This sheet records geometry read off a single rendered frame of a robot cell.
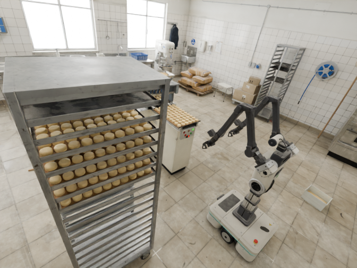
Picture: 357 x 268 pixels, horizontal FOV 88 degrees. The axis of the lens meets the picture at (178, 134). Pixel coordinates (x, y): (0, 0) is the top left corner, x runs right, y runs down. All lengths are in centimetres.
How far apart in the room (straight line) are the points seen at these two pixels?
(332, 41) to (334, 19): 43
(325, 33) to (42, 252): 612
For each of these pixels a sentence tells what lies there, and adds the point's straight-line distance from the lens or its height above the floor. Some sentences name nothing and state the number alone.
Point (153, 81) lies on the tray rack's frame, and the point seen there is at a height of 181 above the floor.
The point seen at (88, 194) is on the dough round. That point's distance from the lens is 125.
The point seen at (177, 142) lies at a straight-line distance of 251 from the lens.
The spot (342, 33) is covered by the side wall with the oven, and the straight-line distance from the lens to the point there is 562.
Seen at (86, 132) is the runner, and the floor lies 159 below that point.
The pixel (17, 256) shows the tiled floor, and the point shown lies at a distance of 259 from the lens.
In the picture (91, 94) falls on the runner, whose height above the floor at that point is 177.
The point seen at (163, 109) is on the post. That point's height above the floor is 165.
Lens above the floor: 209
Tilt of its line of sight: 32 degrees down
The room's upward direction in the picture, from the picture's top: 8 degrees clockwise
